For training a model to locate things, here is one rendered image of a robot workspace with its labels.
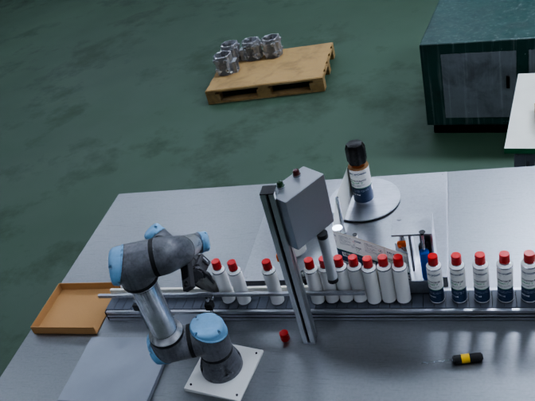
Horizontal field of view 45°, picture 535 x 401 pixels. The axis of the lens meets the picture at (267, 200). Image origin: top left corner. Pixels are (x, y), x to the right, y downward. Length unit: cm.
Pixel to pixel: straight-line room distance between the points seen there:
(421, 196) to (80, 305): 153
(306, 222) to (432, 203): 91
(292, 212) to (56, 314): 135
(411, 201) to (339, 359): 84
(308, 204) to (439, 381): 71
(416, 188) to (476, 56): 184
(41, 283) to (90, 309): 183
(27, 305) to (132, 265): 269
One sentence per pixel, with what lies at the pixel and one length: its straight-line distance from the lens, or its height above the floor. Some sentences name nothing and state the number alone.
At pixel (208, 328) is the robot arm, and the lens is 220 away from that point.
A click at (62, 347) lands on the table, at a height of 83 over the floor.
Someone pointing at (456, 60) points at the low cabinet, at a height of 59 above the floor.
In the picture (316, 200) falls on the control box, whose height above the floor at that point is 141.
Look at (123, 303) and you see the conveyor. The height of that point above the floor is 88.
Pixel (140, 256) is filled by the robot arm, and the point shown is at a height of 148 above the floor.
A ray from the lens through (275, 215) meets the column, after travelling 197.
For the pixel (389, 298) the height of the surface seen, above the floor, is 91.
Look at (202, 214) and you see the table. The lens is 314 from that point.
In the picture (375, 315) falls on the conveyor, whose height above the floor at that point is 86.
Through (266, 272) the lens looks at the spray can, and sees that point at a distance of 235.
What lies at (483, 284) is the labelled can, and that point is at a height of 97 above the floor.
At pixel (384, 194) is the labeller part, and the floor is 89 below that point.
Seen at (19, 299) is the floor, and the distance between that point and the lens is 465.
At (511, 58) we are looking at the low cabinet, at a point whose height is 59.
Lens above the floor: 257
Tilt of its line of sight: 34 degrees down
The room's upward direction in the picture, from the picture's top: 16 degrees counter-clockwise
